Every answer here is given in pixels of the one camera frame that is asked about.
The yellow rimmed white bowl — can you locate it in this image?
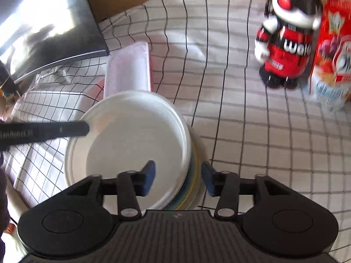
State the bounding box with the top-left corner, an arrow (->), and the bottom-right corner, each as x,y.
175,150 -> 203,210

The blue white enamel bowl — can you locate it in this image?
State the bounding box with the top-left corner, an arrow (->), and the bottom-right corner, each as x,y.
164,141 -> 200,210

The white paper bowl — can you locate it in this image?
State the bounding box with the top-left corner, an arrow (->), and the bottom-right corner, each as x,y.
64,91 -> 192,211

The red white rectangular tray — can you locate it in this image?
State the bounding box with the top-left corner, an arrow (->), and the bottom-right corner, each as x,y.
104,42 -> 153,98

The black computer monitor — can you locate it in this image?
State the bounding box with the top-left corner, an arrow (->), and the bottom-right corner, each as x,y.
1,0 -> 109,83

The white black grid tablecloth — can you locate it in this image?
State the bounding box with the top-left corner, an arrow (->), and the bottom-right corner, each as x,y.
1,0 -> 350,262

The red Calbee granola bag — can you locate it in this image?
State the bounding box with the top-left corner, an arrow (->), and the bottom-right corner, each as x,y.
309,0 -> 350,110

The red panda robot figurine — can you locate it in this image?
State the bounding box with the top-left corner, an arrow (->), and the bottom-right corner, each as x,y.
254,0 -> 323,89

